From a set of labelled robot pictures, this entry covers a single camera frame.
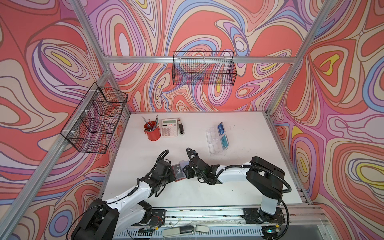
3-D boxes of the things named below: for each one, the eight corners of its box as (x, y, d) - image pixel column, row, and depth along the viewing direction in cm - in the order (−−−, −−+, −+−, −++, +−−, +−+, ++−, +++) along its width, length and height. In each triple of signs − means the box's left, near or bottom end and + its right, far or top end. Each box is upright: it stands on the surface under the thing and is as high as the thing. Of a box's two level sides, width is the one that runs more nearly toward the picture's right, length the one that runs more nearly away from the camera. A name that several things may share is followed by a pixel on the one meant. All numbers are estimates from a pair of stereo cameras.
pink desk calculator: (159, 137, 107) (158, 134, 104) (162, 121, 117) (161, 118, 114) (177, 137, 107) (177, 134, 104) (178, 122, 117) (178, 118, 114)
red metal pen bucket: (146, 143, 104) (141, 129, 92) (149, 132, 110) (144, 118, 99) (159, 143, 104) (155, 129, 92) (161, 132, 110) (158, 118, 99)
